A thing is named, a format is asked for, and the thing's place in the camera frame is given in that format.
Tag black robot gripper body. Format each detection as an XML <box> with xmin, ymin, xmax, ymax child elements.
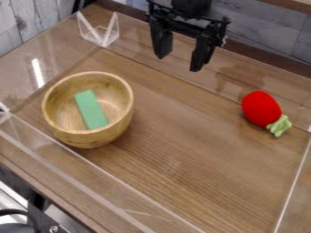
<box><xmin>147</xmin><ymin>0</ymin><xmax>231</xmax><ymax>46</ymax></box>

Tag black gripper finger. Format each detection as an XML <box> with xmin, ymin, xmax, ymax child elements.
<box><xmin>148</xmin><ymin>15</ymin><xmax>172</xmax><ymax>59</ymax></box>
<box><xmin>189</xmin><ymin>33</ymin><xmax>215</xmax><ymax>72</ymax></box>

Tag clear acrylic tray wall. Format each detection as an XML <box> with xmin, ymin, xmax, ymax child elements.
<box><xmin>0</xmin><ymin>103</ymin><xmax>204</xmax><ymax>233</ymax></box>

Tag green foam stick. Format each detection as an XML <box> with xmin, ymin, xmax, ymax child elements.
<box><xmin>74</xmin><ymin>90</ymin><xmax>109</xmax><ymax>130</ymax></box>

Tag black cable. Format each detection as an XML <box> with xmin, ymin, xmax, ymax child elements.
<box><xmin>0</xmin><ymin>208</ymin><xmax>29</xmax><ymax>226</ymax></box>

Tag clear acrylic corner bracket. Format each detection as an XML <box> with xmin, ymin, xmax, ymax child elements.
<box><xmin>76</xmin><ymin>12</ymin><xmax>119</xmax><ymax>47</ymax></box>

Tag red plush strawberry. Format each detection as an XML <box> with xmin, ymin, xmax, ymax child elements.
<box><xmin>241</xmin><ymin>90</ymin><xmax>292</xmax><ymax>137</ymax></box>

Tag brown wooden bowl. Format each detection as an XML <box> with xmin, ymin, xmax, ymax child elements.
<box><xmin>41</xmin><ymin>71</ymin><xmax>133</xmax><ymax>148</ymax></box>

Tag black metal table bracket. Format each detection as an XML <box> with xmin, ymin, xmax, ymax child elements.
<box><xmin>26</xmin><ymin>200</ymin><xmax>69</xmax><ymax>233</ymax></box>

